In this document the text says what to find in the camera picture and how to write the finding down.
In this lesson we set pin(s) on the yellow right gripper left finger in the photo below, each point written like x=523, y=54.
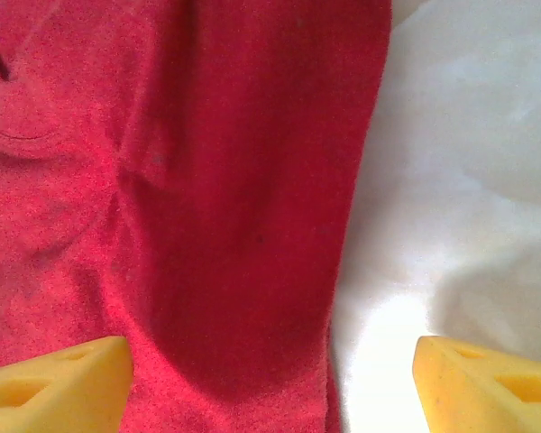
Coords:
x=72, y=397

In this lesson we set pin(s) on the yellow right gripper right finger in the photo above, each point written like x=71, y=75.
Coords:
x=478, y=397

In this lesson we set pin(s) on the red t-shirt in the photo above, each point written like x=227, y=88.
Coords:
x=230, y=180

